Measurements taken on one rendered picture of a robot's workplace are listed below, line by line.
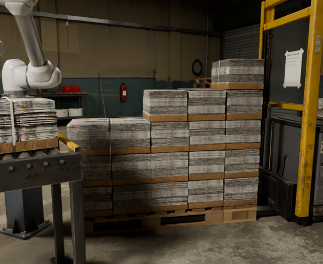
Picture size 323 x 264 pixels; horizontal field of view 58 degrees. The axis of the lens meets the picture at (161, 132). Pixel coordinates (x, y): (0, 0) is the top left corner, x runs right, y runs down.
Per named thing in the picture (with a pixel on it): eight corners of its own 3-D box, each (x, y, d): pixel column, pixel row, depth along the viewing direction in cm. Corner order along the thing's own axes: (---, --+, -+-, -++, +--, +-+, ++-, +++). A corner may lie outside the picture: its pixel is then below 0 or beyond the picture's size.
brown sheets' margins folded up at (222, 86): (207, 189, 269) (210, 83, 254) (237, 187, 274) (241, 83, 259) (223, 206, 232) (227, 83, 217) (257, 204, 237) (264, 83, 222)
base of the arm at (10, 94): (-10, 99, 203) (-10, 91, 202) (17, 98, 223) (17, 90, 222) (9, 99, 196) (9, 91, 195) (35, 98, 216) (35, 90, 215)
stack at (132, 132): (77, 215, 251) (72, 118, 238) (207, 204, 272) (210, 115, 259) (72, 237, 213) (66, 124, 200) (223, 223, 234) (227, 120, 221)
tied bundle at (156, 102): (142, 117, 248) (141, 89, 244) (176, 116, 253) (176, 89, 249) (148, 122, 211) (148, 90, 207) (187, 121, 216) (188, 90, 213)
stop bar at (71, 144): (61, 136, 171) (61, 133, 170) (81, 151, 134) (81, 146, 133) (55, 137, 169) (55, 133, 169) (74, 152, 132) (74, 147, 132)
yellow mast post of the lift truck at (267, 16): (251, 185, 298) (260, 2, 270) (259, 184, 299) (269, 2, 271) (256, 188, 289) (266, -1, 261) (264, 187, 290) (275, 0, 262)
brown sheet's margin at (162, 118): (142, 116, 247) (142, 111, 247) (175, 115, 253) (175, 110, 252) (148, 121, 211) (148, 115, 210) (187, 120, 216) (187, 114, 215)
